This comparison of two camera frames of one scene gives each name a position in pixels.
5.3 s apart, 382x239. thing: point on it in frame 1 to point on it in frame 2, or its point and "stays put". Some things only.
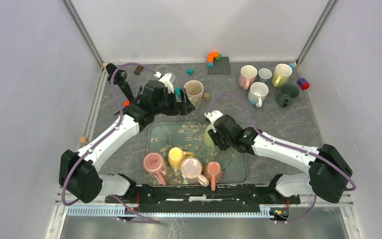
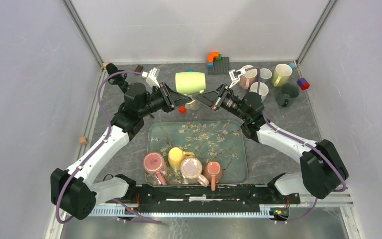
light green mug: (207, 140) to (190, 82)
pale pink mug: (191, 168) stays put
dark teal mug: (287, 96) stays put
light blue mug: (257, 93) stays put
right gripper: (214, 134) to (211, 98)
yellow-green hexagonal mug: (281, 75) stays put
